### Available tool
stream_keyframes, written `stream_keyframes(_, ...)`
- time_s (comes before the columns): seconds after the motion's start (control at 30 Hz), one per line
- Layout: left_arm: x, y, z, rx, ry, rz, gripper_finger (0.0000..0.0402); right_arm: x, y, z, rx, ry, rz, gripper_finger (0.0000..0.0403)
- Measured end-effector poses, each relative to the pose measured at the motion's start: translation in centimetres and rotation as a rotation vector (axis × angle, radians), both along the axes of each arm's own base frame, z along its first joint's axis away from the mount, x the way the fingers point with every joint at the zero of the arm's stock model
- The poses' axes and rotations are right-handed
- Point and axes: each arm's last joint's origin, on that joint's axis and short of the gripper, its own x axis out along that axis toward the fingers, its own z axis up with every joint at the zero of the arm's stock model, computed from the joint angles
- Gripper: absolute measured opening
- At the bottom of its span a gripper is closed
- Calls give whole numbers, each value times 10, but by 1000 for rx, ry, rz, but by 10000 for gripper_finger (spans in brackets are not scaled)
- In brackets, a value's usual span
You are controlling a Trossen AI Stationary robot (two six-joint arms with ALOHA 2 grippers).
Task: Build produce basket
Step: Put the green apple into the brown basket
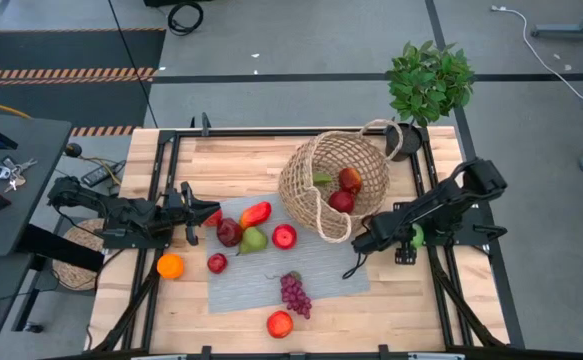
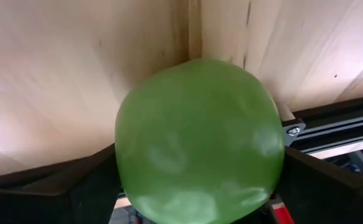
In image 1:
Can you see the red bell pepper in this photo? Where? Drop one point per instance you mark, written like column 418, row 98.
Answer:
column 214, row 219

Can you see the black desk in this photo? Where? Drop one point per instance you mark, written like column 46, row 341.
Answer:
column 26, row 150

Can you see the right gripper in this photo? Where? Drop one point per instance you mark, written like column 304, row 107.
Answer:
column 381, row 235

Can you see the orange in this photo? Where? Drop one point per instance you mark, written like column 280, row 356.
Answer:
column 170, row 266

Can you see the green apple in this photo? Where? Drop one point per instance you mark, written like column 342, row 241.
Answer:
column 418, row 236

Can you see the purple grape bunch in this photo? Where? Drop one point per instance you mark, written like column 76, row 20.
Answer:
column 293, row 295

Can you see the green pear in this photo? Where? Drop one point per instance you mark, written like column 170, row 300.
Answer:
column 253, row 241

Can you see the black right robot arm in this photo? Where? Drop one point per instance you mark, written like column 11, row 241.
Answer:
column 451, row 197

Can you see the black hazard striped floor mat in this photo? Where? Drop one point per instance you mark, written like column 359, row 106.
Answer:
column 71, row 50

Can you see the yellow red peach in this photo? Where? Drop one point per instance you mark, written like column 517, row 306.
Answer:
column 350, row 180

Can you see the black metal table frame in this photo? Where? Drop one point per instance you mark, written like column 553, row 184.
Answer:
column 271, row 133

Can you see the black table clamp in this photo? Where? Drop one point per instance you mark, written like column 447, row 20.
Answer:
column 206, row 352
column 204, row 122
column 383, row 351

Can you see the round woven rattan mat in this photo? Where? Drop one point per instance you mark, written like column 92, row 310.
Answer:
column 73, row 272

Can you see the red orange peach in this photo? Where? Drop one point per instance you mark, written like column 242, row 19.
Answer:
column 280, row 324

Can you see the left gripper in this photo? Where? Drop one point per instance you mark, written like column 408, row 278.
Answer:
column 173, row 212

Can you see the grey woven placemat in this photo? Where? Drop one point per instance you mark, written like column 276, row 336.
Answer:
column 251, row 290

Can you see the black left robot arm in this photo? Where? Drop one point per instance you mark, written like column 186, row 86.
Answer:
column 121, row 210

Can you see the bright red apple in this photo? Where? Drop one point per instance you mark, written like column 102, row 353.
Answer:
column 284, row 236

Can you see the small green produce piece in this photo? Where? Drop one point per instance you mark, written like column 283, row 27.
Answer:
column 322, row 178

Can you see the small red apple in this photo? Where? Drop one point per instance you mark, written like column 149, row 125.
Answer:
column 217, row 263

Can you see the black power adapter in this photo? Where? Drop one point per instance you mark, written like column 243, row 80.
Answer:
column 98, row 175

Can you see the green potted plant black pot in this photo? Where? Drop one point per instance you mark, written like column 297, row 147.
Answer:
column 428, row 82

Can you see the woven wicker basket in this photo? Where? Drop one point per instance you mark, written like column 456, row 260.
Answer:
column 301, row 200

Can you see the grey metal furniture leg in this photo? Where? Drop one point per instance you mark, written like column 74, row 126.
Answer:
column 566, row 32

